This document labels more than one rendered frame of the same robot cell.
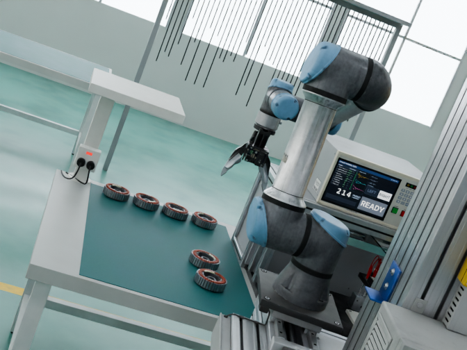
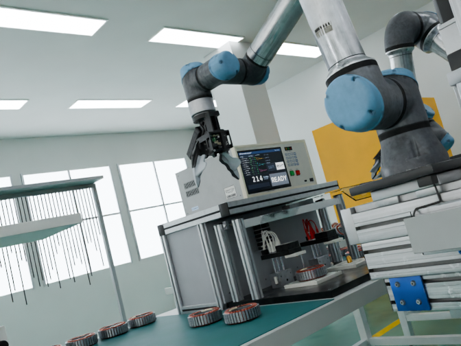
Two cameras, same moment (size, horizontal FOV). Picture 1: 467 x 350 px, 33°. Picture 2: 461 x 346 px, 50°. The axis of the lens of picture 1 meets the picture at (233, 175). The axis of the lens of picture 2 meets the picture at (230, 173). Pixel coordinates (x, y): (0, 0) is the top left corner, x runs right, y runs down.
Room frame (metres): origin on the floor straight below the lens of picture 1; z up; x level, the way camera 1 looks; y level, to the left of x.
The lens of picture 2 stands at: (1.21, 0.66, 1.00)
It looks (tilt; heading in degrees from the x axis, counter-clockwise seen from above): 7 degrees up; 329
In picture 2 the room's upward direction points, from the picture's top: 15 degrees counter-clockwise
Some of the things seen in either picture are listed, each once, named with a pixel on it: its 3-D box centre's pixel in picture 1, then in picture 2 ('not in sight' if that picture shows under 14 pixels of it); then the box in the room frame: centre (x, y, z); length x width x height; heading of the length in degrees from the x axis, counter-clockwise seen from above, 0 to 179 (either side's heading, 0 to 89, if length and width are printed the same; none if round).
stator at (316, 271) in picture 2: not in sight; (311, 272); (2.66, -0.43, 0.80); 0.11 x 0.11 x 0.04
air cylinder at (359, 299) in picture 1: (361, 302); (320, 263); (2.86, -0.63, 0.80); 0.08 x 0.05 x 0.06; 103
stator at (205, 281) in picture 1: (210, 280); (241, 313); (2.56, -0.06, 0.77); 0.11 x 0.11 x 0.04
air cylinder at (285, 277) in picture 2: not in sight; (282, 278); (2.80, -0.39, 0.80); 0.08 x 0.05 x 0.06; 103
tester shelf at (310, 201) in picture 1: (350, 207); (251, 206); (3.00, -0.47, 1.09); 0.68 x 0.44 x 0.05; 103
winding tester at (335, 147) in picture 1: (365, 180); (245, 178); (3.00, -0.48, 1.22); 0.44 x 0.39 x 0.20; 103
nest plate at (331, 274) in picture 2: not in sight; (313, 279); (2.66, -0.43, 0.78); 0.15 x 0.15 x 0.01; 13
